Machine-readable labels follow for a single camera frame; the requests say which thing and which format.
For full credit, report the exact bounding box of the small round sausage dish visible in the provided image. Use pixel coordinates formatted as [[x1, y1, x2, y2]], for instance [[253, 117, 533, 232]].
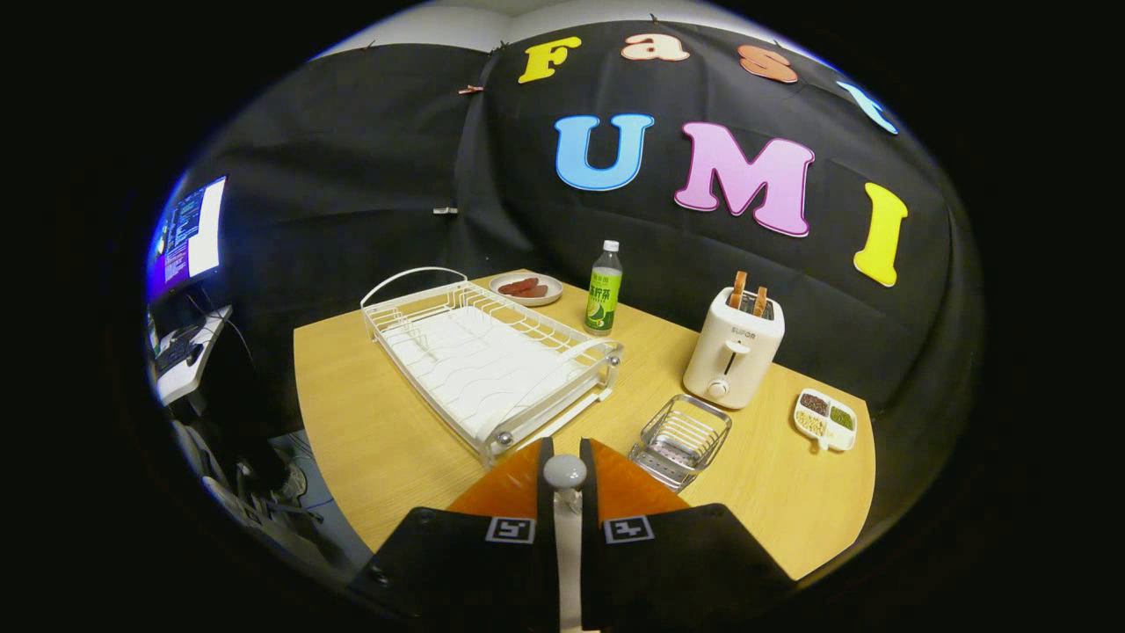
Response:
[[488, 272, 564, 307]]

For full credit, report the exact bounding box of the black backdrop cloth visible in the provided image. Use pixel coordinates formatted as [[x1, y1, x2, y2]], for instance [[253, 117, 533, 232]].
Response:
[[189, 19, 981, 432]]

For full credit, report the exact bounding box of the pink striped handle spoon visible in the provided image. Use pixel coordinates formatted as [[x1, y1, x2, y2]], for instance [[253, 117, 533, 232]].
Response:
[[542, 454, 588, 633]]

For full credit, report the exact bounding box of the metal wire basket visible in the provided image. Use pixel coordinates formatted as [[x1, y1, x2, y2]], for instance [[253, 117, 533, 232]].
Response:
[[628, 394, 733, 491]]

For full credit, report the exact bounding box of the green label drink bottle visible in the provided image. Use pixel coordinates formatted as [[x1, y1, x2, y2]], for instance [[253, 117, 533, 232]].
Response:
[[584, 239, 624, 337]]

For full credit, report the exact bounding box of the white desk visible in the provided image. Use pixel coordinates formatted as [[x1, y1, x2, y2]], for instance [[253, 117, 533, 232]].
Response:
[[154, 305, 234, 407]]

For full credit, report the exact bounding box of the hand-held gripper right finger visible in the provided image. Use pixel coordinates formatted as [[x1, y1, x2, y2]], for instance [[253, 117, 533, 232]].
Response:
[[577, 437, 797, 631]]

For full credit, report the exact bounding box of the computer monitor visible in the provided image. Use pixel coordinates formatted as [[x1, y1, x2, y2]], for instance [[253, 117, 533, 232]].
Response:
[[148, 176, 228, 304]]

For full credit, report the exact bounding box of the white toaster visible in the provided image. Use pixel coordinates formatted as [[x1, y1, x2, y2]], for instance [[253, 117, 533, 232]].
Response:
[[682, 286, 786, 411]]

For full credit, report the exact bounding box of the white wire dish rack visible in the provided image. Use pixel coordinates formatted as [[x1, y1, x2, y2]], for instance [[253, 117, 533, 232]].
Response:
[[360, 266, 625, 467]]

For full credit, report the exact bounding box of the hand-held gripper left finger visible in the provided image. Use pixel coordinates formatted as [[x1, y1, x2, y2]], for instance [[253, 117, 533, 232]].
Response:
[[347, 437, 562, 633]]

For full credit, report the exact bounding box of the white divided grain dish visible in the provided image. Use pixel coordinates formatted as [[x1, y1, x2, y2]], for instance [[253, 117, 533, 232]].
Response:
[[793, 388, 858, 454]]

